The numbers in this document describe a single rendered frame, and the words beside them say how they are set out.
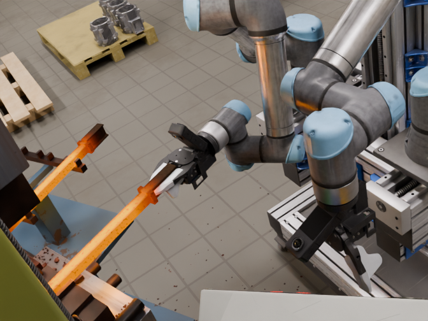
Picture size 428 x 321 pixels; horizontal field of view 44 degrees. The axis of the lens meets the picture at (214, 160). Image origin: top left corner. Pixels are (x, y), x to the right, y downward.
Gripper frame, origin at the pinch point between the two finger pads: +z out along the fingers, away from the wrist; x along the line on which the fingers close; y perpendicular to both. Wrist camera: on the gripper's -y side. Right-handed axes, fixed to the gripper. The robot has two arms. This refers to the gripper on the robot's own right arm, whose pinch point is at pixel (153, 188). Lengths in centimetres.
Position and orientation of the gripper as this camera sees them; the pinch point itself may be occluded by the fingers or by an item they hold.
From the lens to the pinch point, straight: 124.1
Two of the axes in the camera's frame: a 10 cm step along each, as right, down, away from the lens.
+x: -7.6, -2.5, 6.0
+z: -6.0, 6.2, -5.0
